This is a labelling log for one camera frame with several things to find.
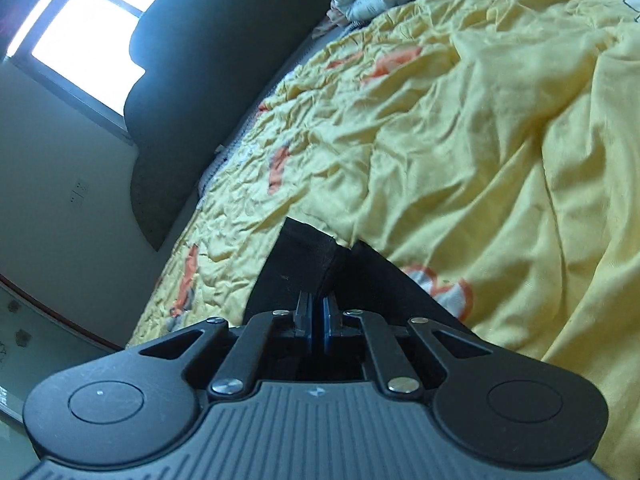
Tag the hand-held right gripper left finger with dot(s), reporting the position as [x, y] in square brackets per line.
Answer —
[304, 320]

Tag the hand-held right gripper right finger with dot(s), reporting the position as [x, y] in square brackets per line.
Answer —
[331, 320]

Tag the black pants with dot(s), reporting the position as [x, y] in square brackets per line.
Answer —
[295, 260]

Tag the yellow printed quilt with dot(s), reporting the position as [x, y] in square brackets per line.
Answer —
[450, 150]

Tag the white wardrobe with stickers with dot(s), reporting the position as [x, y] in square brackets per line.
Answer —
[35, 330]

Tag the dark padded headboard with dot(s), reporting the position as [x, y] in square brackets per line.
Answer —
[200, 60]

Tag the window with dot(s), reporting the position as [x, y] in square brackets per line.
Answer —
[80, 35]

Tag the white wall socket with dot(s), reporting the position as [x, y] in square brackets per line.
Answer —
[78, 191]

